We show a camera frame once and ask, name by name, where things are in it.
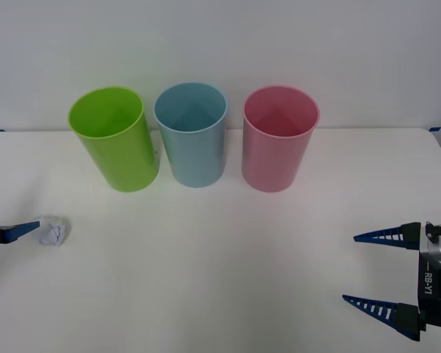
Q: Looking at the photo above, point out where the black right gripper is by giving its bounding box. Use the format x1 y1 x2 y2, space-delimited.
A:
342 221 441 343

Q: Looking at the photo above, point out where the white paper ball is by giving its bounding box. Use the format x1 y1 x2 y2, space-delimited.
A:
37 215 69 247

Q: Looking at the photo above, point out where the green plastic bin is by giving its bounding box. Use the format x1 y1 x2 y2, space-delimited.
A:
68 85 160 193

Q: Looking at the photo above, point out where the pink plastic bin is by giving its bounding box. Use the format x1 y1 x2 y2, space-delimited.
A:
241 85 321 193

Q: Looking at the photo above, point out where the pale blue plastic bin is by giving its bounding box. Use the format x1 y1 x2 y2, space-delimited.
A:
154 82 229 188

